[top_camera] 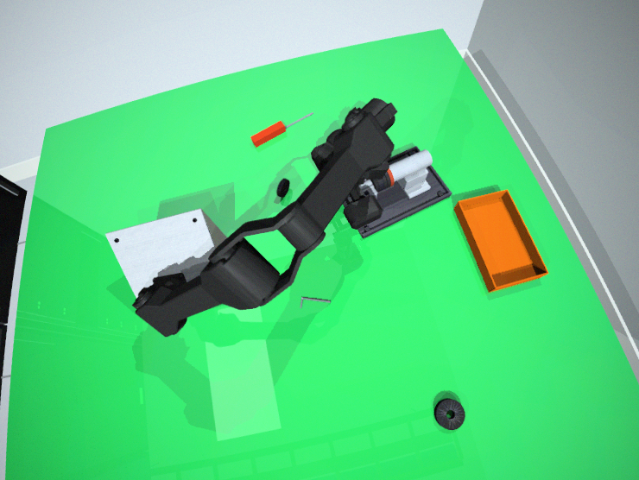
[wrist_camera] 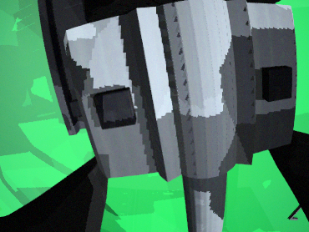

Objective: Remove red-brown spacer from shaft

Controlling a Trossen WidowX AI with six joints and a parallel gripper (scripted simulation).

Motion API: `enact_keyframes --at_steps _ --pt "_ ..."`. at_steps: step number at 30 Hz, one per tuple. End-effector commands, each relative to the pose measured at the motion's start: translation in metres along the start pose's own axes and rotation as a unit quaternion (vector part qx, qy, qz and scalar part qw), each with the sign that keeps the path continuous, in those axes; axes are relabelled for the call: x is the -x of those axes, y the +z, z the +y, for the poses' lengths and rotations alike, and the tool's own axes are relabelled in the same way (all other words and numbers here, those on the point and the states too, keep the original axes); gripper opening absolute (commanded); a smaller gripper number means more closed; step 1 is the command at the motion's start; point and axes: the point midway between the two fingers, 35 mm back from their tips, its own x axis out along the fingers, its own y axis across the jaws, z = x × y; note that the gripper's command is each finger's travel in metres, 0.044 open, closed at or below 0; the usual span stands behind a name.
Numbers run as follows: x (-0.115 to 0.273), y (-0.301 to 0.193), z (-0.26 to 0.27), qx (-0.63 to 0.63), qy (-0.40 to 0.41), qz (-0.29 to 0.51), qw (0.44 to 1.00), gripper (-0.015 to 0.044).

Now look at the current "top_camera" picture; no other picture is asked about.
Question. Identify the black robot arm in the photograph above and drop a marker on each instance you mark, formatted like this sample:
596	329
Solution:
237	275

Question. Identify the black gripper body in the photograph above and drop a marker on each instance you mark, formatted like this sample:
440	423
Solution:
363	210

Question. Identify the red-handled screwdriver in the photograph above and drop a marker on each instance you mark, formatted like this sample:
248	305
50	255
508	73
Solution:
271	132

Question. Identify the orange rectangular tray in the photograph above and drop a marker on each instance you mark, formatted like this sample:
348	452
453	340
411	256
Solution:
503	248

